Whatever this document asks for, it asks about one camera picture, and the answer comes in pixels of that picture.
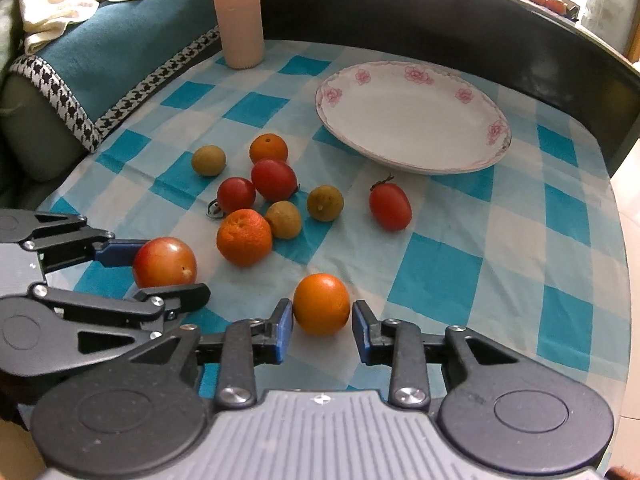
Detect smooth orange citrus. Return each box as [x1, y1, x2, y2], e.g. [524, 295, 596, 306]
[293, 273, 350, 336]

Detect large red-orange tomato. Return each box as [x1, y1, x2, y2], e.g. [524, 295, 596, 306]
[132, 236, 198, 288]

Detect bumpy orange tangerine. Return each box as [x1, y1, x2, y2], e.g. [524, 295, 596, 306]
[216, 209, 272, 268]

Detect brown longan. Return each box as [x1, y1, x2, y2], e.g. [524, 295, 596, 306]
[306, 184, 344, 222]
[264, 200, 302, 240]

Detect stemmed red cherry tomato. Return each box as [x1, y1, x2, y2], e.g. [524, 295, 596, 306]
[369, 176, 412, 232]

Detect round red cherry tomato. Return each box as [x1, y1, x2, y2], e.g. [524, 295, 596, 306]
[216, 177, 256, 214]

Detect oval red cherry tomato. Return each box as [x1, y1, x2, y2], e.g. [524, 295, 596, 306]
[250, 159, 298, 203]

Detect green-brown longan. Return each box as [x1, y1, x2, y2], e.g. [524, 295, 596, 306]
[191, 145, 227, 177]

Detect small orange tangerine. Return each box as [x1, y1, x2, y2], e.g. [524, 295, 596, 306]
[248, 132, 288, 164]

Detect grey sofa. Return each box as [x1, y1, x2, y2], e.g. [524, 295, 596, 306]
[1, 0, 101, 206]

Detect blue checkered tablecloth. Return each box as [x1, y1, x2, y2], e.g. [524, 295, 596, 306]
[37, 39, 633, 470]

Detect teal sofa blanket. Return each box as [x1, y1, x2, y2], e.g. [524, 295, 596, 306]
[9, 0, 219, 152]

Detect white floral plate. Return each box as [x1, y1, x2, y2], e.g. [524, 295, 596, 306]
[314, 61, 512, 176]

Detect pink ribbed cylinder vase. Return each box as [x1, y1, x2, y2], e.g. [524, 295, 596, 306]
[214, 0, 265, 70]

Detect dark coffee table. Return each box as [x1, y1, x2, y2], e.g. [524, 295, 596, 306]
[260, 0, 639, 172]

